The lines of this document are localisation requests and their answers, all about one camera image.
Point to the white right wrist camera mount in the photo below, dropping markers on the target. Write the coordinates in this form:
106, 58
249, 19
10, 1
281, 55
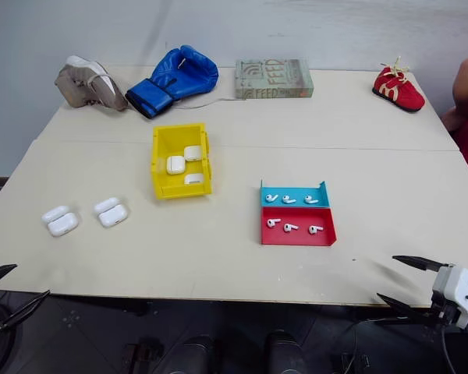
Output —
464, 286

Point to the blue tray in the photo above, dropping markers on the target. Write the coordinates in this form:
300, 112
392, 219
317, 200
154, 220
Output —
294, 190

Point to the red baby shoe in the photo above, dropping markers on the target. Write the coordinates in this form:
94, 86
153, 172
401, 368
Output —
399, 91

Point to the beige grey sneaker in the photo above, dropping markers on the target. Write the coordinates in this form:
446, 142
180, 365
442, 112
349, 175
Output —
86, 87

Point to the green FEED book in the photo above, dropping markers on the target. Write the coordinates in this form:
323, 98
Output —
273, 78

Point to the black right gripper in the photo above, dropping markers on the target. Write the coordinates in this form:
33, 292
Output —
444, 305

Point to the red tray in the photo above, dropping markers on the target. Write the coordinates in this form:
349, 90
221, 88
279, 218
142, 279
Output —
296, 238

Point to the yellow plastic bin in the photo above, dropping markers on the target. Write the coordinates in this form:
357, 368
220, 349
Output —
181, 191

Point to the white earbud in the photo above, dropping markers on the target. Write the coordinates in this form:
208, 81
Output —
287, 199
310, 200
288, 228
271, 198
272, 223
313, 230

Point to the white earbud case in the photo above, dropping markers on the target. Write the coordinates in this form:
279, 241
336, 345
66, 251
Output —
61, 223
112, 214
194, 179
193, 153
175, 165

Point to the blue boxing glove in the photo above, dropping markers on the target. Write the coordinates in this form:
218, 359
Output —
171, 80

